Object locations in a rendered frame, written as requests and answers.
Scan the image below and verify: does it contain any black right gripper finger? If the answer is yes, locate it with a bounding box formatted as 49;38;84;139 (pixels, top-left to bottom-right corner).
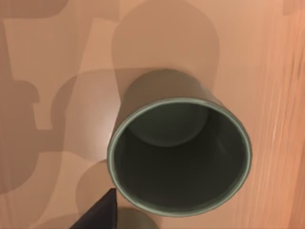
71;187;118;229

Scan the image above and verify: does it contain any green cup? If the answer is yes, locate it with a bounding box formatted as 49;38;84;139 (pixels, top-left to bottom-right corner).
107;69;253;218

